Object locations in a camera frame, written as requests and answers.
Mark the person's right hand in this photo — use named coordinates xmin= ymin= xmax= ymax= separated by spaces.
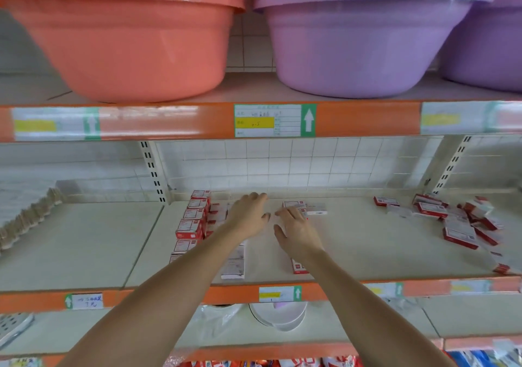
xmin=273 ymin=206 xmax=326 ymax=263

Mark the person's left hand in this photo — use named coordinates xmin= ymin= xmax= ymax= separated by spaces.
xmin=220 ymin=192 xmax=272 ymax=246

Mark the pile of red white boxes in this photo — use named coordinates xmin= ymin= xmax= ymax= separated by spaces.
xmin=374 ymin=193 xmax=517 ymax=276

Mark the white shelf with orange edges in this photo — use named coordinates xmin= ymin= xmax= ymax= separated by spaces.
xmin=0 ymin=69 xmax=522 ymax=367

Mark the person's left forearm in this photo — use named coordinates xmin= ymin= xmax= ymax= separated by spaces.
xmin=61 ymin=231 xmax=246 ymax=367

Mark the person's right forearm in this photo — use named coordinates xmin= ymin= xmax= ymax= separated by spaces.
xmin=300 ymin=247 xmax=458 ymax=367

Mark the white perforated shelf upright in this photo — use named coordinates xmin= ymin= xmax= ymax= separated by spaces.
xmin=138 ymin=141 xmax=171 ymax=204
xmin=430 ymin=136 xmax=473 ymax=195

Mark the small price label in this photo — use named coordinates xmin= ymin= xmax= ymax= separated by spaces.
xmin=64 ymin=291 xmax=106 ymax=312
xmin=366 ymin=281 xmax=406 ymax=300
xmin=449 ymin=278 xmax=494 ymax=295
xmin=258 ymin=285 xmax=303 ymax=304

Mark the large label with green arrow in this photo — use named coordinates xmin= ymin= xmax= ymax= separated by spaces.
xmin=420 ymin=102 xmax=501 ymax=136
xmin=234 ymin=103 xmax=318 ymax=139
xmin=11 ymin=106 xmax=102 ymax=142

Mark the clear plastic bag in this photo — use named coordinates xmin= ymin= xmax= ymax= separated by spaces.
xmin=196 ymin=301 xmax=245 ymax=340

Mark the pile of small colourful packets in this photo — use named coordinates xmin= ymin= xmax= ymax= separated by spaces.
xmin=163 ymin=355 xmax=365 ymax=367

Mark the purple plastic basin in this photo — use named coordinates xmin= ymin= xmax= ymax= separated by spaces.
xmin=440 ymin=0 xmax=522 ymax=94
xmin=252 ymin=0 xmax=512 ymax=100

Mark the orange plastic basin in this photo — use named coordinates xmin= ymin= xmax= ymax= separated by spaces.
xmin=0 ymin=0 xmax=246 ymax=103

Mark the row of beige bundles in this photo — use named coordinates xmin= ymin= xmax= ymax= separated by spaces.
xmin=0 ymin=185 xmax=65 ymax=255

